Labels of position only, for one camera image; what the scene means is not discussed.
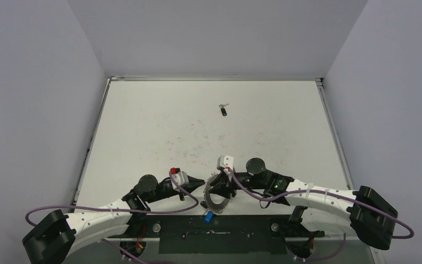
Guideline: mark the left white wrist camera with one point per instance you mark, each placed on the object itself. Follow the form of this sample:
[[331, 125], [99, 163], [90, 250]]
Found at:
[[178, 178]]

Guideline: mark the key with blue tag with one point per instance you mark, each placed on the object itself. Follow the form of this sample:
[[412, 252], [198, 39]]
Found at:
[[208, 217]]

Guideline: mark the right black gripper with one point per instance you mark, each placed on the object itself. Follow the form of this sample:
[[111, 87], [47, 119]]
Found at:
[[226, 183]]

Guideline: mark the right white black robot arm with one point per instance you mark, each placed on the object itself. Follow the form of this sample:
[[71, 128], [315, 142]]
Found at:
[[363, 212]]

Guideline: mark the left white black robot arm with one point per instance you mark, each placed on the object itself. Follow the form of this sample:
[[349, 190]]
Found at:
[[60, 234]]

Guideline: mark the key with black tag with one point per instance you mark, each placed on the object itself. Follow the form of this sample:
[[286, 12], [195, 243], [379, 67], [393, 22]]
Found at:
[[223, 110], [204, 204]]

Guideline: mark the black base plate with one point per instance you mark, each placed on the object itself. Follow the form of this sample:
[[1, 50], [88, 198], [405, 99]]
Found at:
[[234, 234]]

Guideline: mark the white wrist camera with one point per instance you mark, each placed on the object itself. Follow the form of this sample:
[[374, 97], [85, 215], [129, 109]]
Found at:
[[225, 166], [178, 178]]

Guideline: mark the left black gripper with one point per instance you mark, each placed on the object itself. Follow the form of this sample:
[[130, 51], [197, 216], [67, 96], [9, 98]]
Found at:
[[183, 187]]

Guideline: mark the aluminium frame rail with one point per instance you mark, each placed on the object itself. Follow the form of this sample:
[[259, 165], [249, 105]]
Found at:
[[89, 227]]

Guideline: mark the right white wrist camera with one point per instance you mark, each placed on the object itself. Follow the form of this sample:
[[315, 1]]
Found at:
[[225, 166]]

